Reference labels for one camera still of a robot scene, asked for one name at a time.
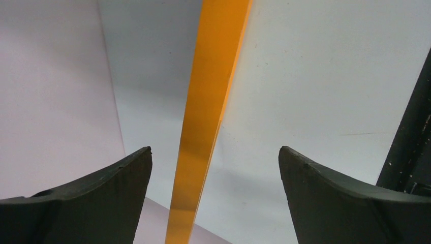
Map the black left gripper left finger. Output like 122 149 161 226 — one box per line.
1 146 152 243

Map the wooden picture frame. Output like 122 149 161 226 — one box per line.
165 1 252 243

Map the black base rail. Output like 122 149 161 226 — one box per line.
376 55 430 197

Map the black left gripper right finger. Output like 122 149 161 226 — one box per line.
279 146 430 243

